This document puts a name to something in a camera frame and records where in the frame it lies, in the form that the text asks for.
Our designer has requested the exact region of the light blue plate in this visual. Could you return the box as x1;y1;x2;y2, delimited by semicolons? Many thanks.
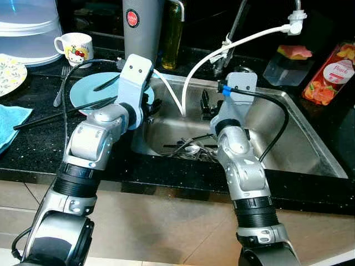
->
69;72;156;109

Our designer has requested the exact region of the chrome kitchen faucet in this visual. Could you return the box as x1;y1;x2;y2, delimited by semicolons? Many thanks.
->
214;0;303;78

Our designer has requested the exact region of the stainless steel kitchen sink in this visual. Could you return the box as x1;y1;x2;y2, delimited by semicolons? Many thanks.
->
130;72;349;178

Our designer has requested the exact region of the white tie strip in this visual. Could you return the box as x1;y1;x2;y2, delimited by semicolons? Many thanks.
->
220;36;235;59

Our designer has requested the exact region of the olive oil glass bottle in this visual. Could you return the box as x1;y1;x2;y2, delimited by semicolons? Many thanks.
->
161;0;184;70

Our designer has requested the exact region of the grey cylindrical canister red badge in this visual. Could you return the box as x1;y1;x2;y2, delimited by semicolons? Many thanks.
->
122;0;185;64

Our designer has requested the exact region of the clear plastic sponge holder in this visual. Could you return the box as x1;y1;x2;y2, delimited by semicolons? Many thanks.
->
262;54;311;86

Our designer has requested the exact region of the silver fork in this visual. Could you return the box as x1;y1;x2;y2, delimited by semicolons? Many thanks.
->
54;66;72;107

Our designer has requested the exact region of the white cartoon print mug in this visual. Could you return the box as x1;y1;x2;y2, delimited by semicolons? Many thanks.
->
54;32;94;68

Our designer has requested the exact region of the pink and yellow sponge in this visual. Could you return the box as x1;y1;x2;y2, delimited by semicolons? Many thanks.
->
276;45;313;60

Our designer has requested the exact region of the peach hand soap bottle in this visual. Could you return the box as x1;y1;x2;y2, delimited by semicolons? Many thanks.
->
302;43;355;106

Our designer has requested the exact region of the blue cloth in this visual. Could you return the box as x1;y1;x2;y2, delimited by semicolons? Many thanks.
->
0;104;33;153

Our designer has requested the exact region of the floral print plate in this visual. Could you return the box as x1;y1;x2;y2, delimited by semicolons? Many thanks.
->
0;54;28;98

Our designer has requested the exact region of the translucent white plastic food cover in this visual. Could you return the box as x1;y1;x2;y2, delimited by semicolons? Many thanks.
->
0;0;63;67

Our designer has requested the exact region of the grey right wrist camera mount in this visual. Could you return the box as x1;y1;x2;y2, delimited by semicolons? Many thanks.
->
214;72;258;134

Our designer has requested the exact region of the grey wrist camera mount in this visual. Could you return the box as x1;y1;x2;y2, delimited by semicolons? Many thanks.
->
118;54;154;111
214;72;258;134

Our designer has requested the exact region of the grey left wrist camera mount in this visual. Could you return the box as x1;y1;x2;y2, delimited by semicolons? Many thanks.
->
118;54;154;111

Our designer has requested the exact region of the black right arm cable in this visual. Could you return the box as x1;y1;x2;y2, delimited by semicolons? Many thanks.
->
219;83;290;161

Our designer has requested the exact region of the white flexible hose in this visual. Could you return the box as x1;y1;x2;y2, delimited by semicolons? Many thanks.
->
153;25;292;117

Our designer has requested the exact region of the white faucet hose adapter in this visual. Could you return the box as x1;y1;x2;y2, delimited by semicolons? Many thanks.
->
286;8;307;35

